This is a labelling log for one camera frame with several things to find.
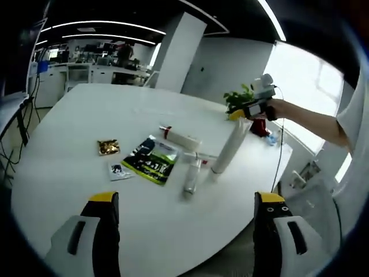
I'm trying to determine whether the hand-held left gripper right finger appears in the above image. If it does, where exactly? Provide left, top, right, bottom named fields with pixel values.
left=253, top=191, right=332, bottom=277

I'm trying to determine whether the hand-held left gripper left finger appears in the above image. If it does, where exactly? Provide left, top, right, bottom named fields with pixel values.
left=48, top=192, right=121, bottom=277

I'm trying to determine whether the white skincare tube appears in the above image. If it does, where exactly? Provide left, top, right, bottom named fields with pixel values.
left=212, top=118, right=250, bottom=181

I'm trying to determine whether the small clear skincare sachet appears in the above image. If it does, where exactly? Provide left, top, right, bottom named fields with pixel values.
left=108, top=161, right=135, bottom=182

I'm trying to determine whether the green black skincare packet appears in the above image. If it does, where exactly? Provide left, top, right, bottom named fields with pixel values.
left=121, top=134, right=180, bottom=186

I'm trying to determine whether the gold foil skincare sachet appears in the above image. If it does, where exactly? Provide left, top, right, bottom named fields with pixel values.
left=97, top=139, right=121, bottom=156

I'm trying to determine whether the person's right hand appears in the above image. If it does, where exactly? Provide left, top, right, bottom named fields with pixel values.
left=253, top=98, right=291, bottom=121

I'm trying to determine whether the green potted plant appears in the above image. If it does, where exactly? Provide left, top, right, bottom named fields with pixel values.
left=224, top=84, right=256, bottom=115

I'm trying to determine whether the red bag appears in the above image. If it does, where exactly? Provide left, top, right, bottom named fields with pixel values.
left=250, top=118, right=270, bottom=136

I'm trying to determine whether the grey mesh chair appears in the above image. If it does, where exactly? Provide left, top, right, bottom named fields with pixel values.
left=285, top=161, right=341, bottom=277

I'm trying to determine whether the white office counter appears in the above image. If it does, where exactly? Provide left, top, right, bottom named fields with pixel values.
left=66, top=62, right=150, bottom=87

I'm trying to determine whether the ceiling light strip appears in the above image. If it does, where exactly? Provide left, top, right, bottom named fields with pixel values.
left=40, top=20, right=167, bottom=35
left=62, top=33, right=162, bottom=46

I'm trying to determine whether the white standing desk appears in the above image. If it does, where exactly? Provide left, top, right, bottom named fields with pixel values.
left=0, top=91, right=31, bottom=147

